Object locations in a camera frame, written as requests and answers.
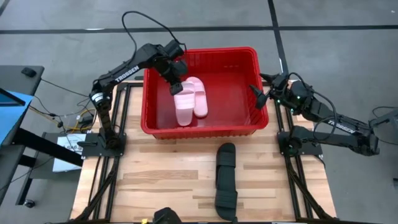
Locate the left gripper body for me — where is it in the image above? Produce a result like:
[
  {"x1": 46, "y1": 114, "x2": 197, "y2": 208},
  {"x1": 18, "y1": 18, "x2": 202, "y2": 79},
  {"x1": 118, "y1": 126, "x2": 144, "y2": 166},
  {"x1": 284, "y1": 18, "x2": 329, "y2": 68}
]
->
[{"x1": 154, "y1": 55, "x2": 189, "y2": 85}]

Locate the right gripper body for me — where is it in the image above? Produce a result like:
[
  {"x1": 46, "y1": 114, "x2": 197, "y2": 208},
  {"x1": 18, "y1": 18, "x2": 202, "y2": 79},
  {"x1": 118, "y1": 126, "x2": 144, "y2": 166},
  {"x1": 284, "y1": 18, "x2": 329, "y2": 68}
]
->
[{"x1": 269, "y1": 73, "x2": 295, "y2": 108}]

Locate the pink foam slide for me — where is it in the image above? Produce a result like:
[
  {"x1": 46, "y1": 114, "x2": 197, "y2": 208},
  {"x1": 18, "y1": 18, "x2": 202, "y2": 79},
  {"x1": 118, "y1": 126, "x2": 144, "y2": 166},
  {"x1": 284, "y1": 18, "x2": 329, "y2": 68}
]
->
[
  {"x1": 173, "y1": 81, "x2": 197, "y2": 127},
  {"x1": 185, "y1": 76, "x2": 209, "y2": 119}
]

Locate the red plastic bin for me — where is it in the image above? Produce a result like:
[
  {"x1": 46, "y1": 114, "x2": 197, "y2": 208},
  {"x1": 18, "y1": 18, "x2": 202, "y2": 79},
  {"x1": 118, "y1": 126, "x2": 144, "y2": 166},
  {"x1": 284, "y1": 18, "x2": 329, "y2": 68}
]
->
[{"x1": 140, "y1": 46, "x2": 270, "y2": 140}]

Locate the black foam slide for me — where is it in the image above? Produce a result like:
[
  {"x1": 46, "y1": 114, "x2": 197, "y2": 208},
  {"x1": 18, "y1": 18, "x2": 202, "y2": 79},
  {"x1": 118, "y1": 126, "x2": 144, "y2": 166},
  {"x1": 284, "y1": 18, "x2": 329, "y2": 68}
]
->
[
  {"x1": 214, "y1": 182, "x2": 239, "y2": 222},
  {"x1": 215, "y1": 142, "x2": 238, "y2": 187}
]

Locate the white printed paper box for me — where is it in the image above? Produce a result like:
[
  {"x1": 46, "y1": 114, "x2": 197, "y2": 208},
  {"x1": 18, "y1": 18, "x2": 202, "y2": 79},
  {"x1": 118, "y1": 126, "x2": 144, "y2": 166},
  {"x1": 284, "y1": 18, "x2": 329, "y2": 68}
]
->
[{"x1": 52, "y1": 133, "x2": 87, "y2": 173}]

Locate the black desk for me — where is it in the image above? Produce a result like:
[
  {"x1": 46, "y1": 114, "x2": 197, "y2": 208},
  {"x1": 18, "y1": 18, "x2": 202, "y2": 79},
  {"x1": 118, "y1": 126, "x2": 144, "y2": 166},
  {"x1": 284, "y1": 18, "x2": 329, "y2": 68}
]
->
[{"x1": 0, "y1": 64, "x2": 85, "y2": 206}]

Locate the black framed monitor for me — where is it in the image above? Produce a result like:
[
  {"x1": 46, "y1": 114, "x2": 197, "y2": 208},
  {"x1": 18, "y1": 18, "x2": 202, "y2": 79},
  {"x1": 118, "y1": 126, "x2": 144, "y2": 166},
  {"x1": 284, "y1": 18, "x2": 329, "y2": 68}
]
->
[{"x1": 0, "y1": 88, "x2": 26, "y2": 107}]

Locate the blue board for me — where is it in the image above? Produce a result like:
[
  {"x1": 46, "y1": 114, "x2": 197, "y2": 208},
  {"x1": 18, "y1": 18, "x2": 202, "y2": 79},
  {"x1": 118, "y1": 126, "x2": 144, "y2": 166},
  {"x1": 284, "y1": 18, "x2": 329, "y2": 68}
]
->
[{"x1": 0, "y1": 90, "x2": 34, "y2": 147}]

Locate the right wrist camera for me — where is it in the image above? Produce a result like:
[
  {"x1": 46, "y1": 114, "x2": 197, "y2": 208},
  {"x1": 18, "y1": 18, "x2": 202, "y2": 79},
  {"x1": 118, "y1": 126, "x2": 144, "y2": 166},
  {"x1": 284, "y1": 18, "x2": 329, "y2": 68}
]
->
[{"x1": 289, "y1": 80, "x2": 311, "y2": 103}]

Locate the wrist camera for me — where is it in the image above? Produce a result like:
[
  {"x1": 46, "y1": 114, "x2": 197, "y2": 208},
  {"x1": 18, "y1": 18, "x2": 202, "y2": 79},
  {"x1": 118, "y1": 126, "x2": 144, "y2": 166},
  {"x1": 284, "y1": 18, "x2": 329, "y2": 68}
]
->
[
  {"x1": 162, "y1": 39, "x2": 185, "y2": 62},
  {"x1": 289, "y1": 80, "x2": 311, "y2": 103}
]

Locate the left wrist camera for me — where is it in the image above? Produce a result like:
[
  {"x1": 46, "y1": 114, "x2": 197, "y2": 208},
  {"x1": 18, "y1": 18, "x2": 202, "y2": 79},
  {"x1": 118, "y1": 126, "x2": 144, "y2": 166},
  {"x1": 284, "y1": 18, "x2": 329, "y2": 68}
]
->
[{"x1": 162, "y1": 39, "x2": 185, "y2": 62}]

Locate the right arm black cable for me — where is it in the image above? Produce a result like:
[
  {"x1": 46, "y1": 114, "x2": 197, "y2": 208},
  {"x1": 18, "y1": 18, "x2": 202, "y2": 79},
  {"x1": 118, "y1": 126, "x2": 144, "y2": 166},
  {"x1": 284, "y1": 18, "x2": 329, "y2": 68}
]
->
[{"x1": 287, "y1": 72, "x2": 339, "y2": 141}]

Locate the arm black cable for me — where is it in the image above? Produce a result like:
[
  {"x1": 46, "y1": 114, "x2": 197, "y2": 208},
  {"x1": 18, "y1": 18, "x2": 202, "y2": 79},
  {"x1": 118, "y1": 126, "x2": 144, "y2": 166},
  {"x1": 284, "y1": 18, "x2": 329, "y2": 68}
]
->
[
  {"x1": 287, "y1": 72, "x2": 339, "y2": 141},
  {"x1": 121, "y1": 11, "x2": 188, "y2": 68}
]

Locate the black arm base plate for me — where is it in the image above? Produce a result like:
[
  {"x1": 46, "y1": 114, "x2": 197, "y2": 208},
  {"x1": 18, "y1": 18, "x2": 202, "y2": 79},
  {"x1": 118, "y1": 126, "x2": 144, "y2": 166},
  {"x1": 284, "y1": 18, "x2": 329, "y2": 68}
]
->
[
  {"x1": 277, "y1": 130, "x2": 323, "y2": 156},
  {"x1": 81, "y1": 132, "x2": 127, "y2": 158}
]

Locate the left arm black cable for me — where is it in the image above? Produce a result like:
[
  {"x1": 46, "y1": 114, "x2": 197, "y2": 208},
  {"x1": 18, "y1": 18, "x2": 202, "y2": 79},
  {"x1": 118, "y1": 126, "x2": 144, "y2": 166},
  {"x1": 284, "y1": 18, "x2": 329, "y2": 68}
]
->
[{"x1": 121, "y1": 11, "x2": 188, "y2": 68}]

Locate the thin black floor cable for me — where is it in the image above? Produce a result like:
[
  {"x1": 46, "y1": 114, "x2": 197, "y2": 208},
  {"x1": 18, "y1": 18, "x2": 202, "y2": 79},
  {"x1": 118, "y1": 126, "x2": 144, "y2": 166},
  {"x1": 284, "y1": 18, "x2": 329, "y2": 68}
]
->
[{"x1": 40, "y1": 78, "x2": 100, "y2": 100}]

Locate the black stand cable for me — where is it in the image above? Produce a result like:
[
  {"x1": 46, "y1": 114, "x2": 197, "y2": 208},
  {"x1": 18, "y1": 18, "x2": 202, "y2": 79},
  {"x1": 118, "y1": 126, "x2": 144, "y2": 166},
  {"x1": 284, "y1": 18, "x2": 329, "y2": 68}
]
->
[{"x1": 368, "y1": 106, "x2": 398, "y2": 146}]

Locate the yellow floor cable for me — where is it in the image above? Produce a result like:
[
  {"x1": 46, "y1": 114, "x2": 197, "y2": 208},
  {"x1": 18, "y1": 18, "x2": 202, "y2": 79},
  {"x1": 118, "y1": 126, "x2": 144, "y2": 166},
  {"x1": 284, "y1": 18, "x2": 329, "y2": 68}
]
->
[{"x1": 29, "y1": 105, "x2": 98, "y2": 131}]

